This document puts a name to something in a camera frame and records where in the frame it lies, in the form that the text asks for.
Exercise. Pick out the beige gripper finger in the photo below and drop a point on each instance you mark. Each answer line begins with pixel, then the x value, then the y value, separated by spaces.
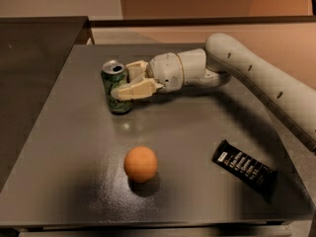
pixel 136 90
pixel 137 70

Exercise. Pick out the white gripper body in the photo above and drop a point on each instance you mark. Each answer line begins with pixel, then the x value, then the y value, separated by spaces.
pixel 165 71

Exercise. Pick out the green soda can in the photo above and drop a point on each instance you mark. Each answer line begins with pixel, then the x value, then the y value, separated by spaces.
pixel 114 74

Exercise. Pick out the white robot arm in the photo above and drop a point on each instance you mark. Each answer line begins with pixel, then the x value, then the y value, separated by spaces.
pixel 222 58

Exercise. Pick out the orange ball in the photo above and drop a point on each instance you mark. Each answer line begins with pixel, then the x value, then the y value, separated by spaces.
pixel 140 164

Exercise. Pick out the black snack bar wrapper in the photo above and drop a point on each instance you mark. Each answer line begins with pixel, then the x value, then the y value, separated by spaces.
pixel 254 173

